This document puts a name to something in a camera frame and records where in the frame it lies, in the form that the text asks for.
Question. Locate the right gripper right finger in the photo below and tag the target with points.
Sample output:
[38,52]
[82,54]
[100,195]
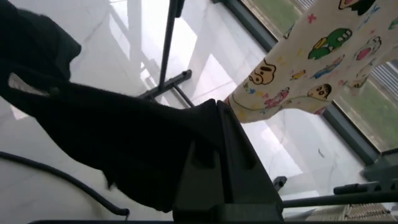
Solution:
[248,193]

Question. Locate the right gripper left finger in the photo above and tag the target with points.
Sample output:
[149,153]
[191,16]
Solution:
[199,193]

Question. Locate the black garment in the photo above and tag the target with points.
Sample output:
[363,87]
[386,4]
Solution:
[109,130]

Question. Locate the cream printed garment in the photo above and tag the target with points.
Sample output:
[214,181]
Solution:
[326,62]

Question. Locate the black clothes rack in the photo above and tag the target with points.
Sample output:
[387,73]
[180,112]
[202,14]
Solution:
[168,46]

